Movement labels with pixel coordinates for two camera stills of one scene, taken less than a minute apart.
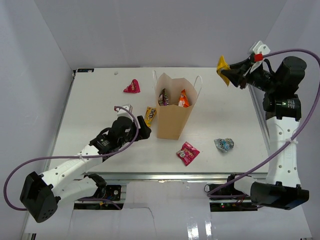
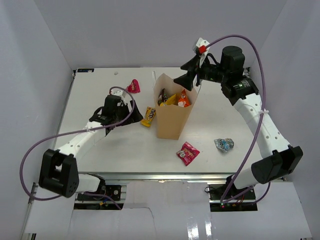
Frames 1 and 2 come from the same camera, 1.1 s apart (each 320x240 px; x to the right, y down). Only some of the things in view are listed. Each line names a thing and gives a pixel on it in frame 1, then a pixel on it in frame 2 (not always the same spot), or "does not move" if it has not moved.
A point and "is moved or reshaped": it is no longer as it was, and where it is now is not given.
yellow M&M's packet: (150, 112) does not move
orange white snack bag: (184, 100) does not move
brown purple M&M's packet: (163, 99) does not move
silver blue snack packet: (224, 144) does not move
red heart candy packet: (134, 87) does not move
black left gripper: (144, 130) to (135, 117)
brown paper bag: (171, 119) does not move
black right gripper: (236, 74) to (186, 80)
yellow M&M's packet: (222, 64) is moved or reshaped
